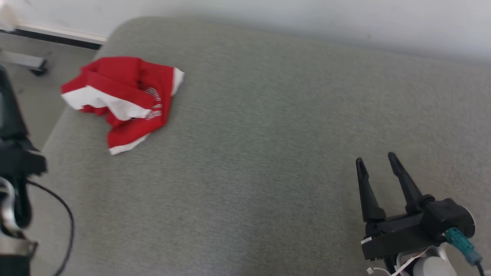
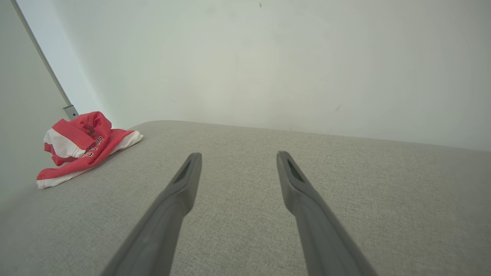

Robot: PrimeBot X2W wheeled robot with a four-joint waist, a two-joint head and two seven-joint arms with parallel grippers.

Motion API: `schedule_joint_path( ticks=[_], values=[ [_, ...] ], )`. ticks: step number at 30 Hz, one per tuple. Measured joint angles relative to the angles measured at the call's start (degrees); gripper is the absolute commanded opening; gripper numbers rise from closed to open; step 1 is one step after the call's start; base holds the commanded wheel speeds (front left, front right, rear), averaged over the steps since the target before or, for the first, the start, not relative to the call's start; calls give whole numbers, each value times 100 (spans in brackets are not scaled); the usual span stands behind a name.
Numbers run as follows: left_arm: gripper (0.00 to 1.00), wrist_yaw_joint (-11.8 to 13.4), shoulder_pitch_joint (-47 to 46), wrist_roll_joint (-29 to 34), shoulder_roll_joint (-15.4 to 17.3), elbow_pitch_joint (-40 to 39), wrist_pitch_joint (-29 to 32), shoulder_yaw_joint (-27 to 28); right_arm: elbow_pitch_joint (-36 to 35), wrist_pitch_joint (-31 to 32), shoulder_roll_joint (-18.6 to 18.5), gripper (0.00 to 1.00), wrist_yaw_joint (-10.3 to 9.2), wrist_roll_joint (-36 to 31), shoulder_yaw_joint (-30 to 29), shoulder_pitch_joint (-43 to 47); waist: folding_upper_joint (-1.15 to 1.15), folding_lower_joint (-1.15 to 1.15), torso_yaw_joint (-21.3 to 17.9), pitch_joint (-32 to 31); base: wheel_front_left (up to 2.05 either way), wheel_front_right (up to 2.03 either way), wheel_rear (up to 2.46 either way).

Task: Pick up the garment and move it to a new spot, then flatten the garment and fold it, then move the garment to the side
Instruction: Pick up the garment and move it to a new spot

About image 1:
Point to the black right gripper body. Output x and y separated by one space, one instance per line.
399 235

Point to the red Bulls shorts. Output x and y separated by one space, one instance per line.
126 76

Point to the black white wall baseboard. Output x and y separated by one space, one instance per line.
57 40

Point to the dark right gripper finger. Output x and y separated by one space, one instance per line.
412 191
370 199

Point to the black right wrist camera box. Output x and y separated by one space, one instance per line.
448 216

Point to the grey metal frame bar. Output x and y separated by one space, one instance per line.
19 59

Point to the grey fabric sofa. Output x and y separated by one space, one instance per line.
249 172

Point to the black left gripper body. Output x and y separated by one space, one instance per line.
19 161

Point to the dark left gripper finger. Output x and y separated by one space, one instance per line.
9 111

